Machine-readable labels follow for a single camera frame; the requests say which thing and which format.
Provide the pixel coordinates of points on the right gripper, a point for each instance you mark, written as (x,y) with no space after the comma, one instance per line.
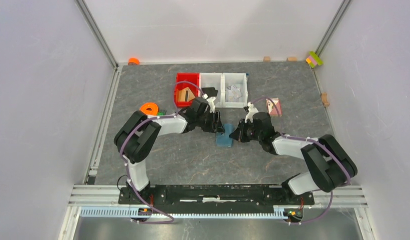
(238,134)

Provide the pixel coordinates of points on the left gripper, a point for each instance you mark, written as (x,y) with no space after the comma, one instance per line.
(215,126)

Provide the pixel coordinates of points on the blue card holder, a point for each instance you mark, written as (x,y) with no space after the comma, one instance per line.
(222,139)

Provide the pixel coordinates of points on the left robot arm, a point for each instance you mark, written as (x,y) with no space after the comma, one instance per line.
(136,138)

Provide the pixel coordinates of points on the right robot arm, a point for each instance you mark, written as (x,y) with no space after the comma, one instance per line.
(329,166)

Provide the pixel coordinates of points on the playing card box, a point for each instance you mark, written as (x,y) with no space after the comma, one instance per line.
(274,107)

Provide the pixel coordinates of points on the gold cards in red bin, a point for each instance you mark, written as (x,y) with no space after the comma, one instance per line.
(185,95)

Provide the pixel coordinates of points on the black card in bin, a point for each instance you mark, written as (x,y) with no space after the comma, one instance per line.
(209,92)

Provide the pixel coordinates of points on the silver VIP cards in bin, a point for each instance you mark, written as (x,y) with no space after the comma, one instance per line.
(233,94)

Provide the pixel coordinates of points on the red plastic bin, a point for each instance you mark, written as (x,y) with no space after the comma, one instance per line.
(185,79)

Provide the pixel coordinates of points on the white middle plastic bin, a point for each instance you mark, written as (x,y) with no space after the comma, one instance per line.
(213,80)

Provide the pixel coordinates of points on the white plastic bin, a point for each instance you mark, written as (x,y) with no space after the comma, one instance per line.
(239,80)
(213,80)

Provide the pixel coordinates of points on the orange plastic loop toy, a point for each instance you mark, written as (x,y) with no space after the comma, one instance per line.
(149,108)

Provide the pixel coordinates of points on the white right plastic bin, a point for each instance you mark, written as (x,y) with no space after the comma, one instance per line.
(239,80)

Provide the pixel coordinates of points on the wooden arch block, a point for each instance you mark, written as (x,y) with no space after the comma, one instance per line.
(324,99)

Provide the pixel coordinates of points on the orange tape roll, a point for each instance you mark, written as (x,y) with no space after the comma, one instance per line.
(133,61)

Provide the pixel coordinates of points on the colourful brick stack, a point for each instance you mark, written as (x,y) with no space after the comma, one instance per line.
(313,60)

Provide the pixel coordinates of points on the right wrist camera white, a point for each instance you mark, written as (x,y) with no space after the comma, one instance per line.
(250,109)

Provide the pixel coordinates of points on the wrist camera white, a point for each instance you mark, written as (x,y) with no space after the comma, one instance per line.
(250,109)
(211,102)

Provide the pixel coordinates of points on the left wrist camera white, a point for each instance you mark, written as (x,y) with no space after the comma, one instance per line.
(211,102)

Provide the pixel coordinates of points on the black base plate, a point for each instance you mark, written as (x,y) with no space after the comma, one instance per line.
(221,198)

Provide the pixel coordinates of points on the blue toothed rail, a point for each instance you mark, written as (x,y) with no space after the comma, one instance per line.
(135,213)

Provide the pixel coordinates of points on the aluminium frame post right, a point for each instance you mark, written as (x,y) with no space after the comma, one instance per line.
(343,7)

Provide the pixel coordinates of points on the aluminium frame post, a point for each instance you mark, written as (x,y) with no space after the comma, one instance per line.
(83,7)
(343,7)

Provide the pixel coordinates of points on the aluminium frame post left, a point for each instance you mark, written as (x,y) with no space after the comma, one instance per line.
(83,7)

